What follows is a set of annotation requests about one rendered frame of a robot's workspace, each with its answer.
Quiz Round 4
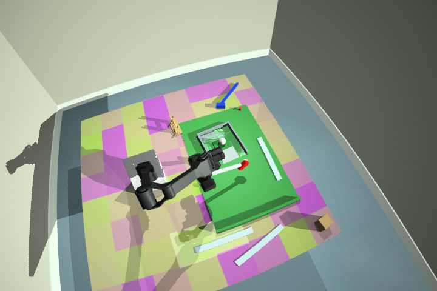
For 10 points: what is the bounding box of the white flat bar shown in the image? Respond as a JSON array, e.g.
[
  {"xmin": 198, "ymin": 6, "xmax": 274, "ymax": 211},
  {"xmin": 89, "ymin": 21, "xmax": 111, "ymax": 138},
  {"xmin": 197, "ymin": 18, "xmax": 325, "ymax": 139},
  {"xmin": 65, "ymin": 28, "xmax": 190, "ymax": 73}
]
[
  {"xmin": 235, "ymin": 224, "xmax": 284, "ymax": 266},
  {"xmin": 195, "ymin": 227, "xmax": 254, "ymax": 253},
  {"xmin": 257, "ymin": 137, "xmax": 282, "ymax": 181}
]

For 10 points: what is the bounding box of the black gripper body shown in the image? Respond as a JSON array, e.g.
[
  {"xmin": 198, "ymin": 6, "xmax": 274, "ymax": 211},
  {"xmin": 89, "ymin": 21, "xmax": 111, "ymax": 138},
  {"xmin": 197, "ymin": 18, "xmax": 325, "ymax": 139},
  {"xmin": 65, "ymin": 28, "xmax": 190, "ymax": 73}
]
[{"xmin": 188, "ymin": 153, "xmax": 216, "ymax": 192}]

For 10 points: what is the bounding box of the tan cube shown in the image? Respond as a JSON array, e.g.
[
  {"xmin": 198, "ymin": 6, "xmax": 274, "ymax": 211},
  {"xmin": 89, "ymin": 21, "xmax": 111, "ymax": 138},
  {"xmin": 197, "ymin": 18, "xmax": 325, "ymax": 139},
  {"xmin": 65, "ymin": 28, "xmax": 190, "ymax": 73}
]
[{"xmin": 315, "ymin": 213, "xmax": 334, "ymax": 231}]

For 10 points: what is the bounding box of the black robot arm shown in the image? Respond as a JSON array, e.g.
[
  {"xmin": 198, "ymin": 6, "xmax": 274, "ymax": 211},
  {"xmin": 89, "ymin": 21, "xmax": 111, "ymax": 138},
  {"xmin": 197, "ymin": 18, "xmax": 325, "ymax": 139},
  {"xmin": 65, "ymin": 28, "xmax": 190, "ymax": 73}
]
[{"xmin": 135, "ymin": 147, "xmax": 225, "ymax": 210}]

